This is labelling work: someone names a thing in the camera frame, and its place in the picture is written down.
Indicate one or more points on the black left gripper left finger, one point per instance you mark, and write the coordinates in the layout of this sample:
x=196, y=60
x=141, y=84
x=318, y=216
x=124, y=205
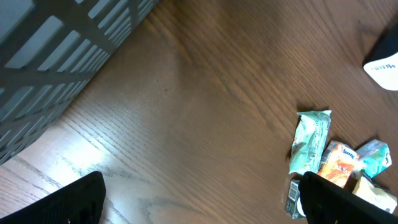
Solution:
x=79, y=202

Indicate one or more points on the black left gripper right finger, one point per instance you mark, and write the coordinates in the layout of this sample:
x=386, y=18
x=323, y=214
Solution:
x=323, y=202

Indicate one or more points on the dark green Zam-Buk box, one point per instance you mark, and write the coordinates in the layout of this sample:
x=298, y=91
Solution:
x=293, y=206

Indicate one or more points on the yellow antibacterial wipes bag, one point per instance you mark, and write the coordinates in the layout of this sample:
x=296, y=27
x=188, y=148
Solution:
x=372, y=193

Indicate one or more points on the orange tissue pack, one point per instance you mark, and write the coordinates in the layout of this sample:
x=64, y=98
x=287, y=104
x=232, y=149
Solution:
x=337, y=163

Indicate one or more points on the light teal wipes pack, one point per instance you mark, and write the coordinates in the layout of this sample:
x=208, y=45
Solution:
x=309, y=141

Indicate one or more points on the green white tissue pack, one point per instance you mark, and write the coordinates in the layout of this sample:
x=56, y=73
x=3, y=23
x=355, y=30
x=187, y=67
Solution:
x=374, y=158

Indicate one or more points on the white barcode scanner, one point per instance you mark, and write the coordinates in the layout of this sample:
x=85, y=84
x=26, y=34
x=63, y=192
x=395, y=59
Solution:
x=381, y=63

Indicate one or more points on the dark grey plastic basket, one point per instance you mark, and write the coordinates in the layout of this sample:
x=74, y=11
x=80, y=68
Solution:
x=50, y=49

